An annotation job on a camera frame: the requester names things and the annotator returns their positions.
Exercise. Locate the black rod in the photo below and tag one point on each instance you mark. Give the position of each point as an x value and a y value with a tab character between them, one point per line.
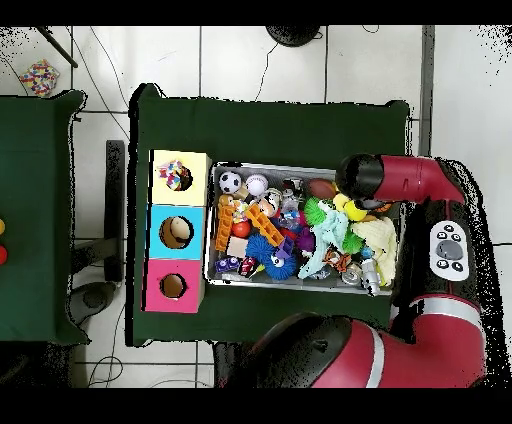
56	46

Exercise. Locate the mint green cloth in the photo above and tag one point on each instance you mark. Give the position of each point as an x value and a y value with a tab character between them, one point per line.
332	230

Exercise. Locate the black upright panel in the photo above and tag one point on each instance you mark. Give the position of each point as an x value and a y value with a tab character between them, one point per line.
114	208

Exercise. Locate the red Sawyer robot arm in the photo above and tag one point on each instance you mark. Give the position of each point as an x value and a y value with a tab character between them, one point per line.
408	180

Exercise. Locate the red round object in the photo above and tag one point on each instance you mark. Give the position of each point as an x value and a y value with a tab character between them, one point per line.
2	254

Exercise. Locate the cream knitted cloth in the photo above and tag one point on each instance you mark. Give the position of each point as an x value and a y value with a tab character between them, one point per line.
380	236

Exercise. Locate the yellow ball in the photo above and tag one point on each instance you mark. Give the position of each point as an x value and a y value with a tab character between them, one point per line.
355	211

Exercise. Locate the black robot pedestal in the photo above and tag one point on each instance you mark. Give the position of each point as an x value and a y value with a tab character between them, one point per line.
224	360

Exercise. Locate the soccer ball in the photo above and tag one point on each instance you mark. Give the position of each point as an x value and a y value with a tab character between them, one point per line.
230	182

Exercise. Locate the wooden block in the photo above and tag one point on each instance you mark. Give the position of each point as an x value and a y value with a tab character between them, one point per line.
238	247

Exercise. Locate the green spiky toy with eyes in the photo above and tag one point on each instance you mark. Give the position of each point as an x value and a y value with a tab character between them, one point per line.
314	212

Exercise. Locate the long orange toy brick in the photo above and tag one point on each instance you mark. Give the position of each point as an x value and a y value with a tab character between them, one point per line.
264	226

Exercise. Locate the baseball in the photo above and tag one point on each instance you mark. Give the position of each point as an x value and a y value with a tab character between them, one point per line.
256	184

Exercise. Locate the wooden box with three holes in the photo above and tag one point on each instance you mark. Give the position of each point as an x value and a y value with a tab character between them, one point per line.
158	248

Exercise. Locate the black round stand base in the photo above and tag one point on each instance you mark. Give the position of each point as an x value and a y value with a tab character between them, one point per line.
293	35

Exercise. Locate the multicoloured speckled cloth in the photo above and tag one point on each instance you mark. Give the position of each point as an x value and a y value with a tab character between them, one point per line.
40	77

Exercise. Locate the dark green table cloth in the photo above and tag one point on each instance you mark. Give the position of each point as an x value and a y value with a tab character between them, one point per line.
36	240
260	128

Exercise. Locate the silver toy robot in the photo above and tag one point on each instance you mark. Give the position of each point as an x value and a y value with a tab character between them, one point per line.
370	276

